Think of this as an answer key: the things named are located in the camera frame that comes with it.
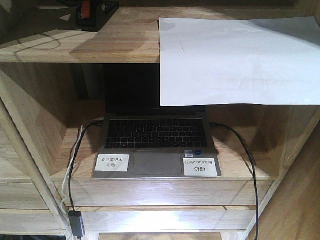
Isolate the black stapler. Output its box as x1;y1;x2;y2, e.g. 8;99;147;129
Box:
75;0;120;32

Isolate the grey usb adapter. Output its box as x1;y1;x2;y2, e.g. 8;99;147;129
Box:
68;210;85;239

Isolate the white paper sheet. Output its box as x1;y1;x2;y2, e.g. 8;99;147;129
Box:
159;17;320;106

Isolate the black laptop cable right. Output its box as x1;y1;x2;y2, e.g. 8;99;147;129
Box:
209;122;261;240

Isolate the wooden shelf unit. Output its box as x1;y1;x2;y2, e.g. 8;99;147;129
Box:
0;0;320;240

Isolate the grey Huawei laptop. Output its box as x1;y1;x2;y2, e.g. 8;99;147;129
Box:
93;63;222;179

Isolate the black cable with adapter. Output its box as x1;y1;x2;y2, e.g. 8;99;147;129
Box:
67;120;104;213

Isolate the white cable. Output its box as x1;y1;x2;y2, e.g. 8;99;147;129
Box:
59;117;104;236

